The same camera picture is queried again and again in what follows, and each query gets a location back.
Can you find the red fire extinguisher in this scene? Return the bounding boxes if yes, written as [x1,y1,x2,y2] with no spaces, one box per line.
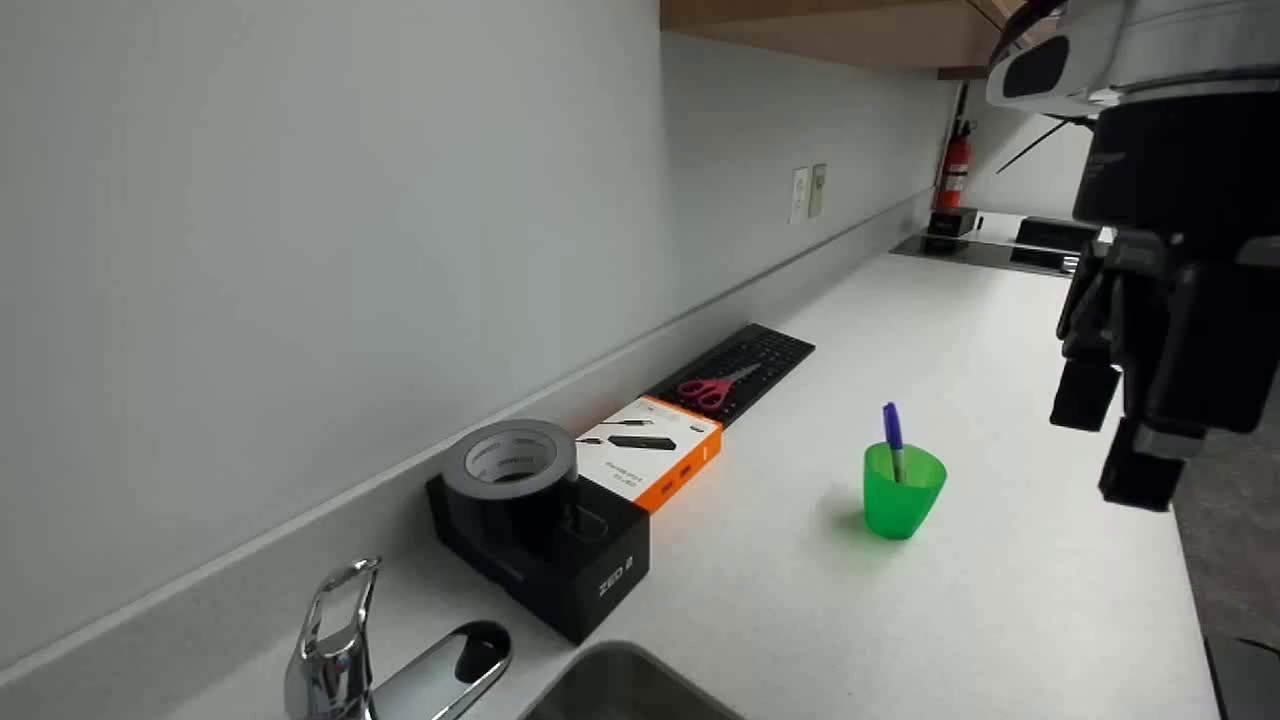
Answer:
[929,80,976,241]

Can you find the orange and white box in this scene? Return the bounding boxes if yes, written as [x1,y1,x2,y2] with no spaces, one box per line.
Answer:
[570,392,727,517]

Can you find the green plastic cup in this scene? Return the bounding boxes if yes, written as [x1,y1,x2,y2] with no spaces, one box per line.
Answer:
[861,440,952,545]

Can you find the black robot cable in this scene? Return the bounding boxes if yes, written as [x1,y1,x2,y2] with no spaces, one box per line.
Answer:
[993,115,1081,179]

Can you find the black scissors package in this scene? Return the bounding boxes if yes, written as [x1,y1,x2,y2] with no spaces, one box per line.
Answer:
[640,318,819,432]

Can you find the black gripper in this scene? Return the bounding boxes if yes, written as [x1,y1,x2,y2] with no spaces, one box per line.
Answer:
[1048,87,1280,517]

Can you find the black cooktop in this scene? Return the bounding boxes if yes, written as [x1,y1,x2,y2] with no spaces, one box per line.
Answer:
[892,209,1105,277]

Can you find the chrome sink faucet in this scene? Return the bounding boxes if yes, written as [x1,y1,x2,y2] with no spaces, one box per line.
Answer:
[281,553,516,720]

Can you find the steel sink basin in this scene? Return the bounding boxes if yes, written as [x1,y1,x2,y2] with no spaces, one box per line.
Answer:
[518,638,745,720]

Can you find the blue pen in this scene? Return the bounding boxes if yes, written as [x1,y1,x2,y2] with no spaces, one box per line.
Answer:
[881,398,908,483]

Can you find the gray duct tape roll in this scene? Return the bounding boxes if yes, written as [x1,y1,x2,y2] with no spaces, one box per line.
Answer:
[438,414,580,502]

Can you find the black cardboard box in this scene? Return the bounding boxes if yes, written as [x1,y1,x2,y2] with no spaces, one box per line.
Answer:
[423,466,654,647]

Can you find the red handled scissors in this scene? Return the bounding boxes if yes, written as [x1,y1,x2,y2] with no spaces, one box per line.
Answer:
[666,359,765,414]

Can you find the wooden wall cabinet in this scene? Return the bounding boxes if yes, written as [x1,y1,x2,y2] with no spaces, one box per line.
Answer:
[654,0,1031,77]

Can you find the white wall outlet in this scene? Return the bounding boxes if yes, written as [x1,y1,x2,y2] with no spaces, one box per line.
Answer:
[789,161,831,226]

